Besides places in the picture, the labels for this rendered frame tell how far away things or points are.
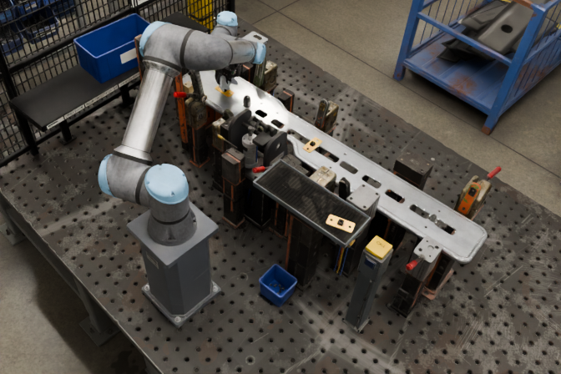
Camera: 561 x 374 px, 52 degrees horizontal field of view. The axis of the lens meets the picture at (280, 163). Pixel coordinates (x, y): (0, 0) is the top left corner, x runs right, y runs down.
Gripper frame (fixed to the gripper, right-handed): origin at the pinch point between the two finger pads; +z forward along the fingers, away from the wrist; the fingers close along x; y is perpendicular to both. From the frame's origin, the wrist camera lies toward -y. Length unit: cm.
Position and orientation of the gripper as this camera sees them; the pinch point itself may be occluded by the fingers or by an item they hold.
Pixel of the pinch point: (224, 86)
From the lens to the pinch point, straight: 239.9
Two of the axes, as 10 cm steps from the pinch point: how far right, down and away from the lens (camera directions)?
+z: -0.6, 6.7, 7.4
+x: 6.4, -5.4, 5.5
